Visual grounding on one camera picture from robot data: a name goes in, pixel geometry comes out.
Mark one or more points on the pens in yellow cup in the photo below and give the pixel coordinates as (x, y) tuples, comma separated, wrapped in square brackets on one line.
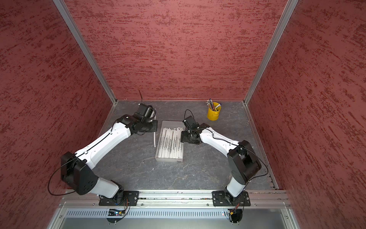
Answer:
[(212, 104)]

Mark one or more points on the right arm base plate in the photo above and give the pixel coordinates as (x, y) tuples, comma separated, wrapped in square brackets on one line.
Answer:
[(224, 198)]

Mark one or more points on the left aluminium corner post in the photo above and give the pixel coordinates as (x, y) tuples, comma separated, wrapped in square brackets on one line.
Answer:
[(66, 15)]

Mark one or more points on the aluminium corner post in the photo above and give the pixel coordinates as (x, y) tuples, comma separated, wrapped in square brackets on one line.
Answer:
[(66, 15), (280, 28)]

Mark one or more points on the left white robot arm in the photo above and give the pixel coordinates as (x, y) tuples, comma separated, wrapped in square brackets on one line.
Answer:
[(76, 169)]

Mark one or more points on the right aluminium corner post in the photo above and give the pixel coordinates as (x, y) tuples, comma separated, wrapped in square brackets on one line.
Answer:
[(280, 28)]

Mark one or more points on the translucent plastic storage box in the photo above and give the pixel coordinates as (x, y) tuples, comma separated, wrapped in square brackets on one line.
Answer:
[(172, 125)]

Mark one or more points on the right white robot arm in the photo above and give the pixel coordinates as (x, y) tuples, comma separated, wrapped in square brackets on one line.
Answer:
[(244, 163)]

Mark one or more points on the aluminium front rail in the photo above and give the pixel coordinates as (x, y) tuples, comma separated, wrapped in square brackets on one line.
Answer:
[(183, 199)]

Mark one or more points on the yellow pen holder cup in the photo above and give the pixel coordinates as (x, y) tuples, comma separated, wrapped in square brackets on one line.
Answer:
[(213, 115)]

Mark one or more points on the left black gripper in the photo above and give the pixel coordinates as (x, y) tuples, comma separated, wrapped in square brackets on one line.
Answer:
[(154, 128)]

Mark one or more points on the pile straw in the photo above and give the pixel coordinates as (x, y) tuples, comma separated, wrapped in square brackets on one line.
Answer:
[(154, 139)]

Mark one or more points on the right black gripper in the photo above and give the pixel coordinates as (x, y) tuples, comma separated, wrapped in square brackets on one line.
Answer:
[(184, 138)]

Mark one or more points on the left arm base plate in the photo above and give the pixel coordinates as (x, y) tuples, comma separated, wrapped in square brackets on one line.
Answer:
[(127, 198)]

